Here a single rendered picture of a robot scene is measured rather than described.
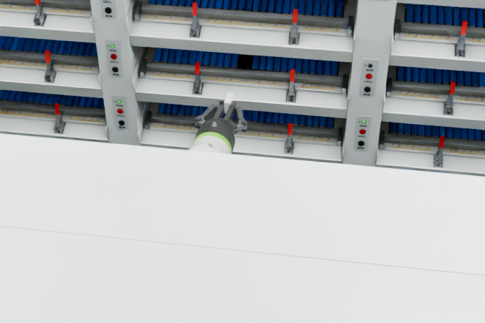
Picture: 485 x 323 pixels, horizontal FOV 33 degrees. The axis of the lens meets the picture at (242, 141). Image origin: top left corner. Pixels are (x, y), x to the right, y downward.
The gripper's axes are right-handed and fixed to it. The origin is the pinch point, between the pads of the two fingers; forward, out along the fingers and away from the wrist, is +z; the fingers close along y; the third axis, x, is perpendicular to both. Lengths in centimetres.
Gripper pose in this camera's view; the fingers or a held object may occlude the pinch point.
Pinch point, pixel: (229, 102)
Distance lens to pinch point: 209.1
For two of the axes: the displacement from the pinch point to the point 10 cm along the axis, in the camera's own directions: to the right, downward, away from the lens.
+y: 9.9, 0.9, -1.1
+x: 0.3, -8.9, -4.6
